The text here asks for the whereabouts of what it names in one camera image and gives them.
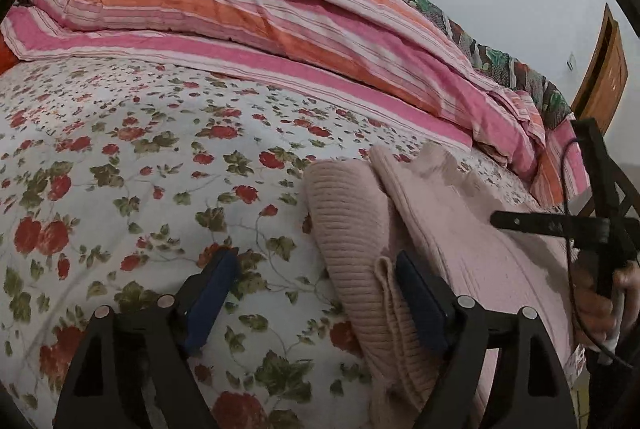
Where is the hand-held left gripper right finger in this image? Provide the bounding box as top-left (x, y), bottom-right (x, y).
top-left (395, 250), bottom-right (578, 429)

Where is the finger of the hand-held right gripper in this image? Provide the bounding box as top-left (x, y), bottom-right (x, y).
top-left (490, 209), bottom-right (608, 241)

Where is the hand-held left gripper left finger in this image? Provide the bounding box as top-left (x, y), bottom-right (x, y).
top-left (52, 246), bottom-right (241, 429)

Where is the pink knit sweater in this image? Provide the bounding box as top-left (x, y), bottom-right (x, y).
top-left (302, 142), bottom-right (588, 429)

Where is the person's right hand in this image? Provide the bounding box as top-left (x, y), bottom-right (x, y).
top-left (572, 259), bottom-right (640, 346)

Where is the dark wooden slatted footboard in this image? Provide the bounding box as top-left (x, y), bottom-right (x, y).
top-left (570, 118), bottom-right (640, 260)

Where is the white floral bed sheet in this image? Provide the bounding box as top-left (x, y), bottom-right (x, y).
top-left (0, 56), bottom-right (591, 429)

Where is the brown wooden door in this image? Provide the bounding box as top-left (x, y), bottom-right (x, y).
top-left (570, 3), bottom-right (630, 135)

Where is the pink orange striped quilt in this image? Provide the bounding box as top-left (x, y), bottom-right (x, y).
top-left (0, 0), bottom-right (591, 205)

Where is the red embroidered pillow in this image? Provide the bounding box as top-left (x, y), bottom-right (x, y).
top-left (0, 36), bottom-right (20, 76)

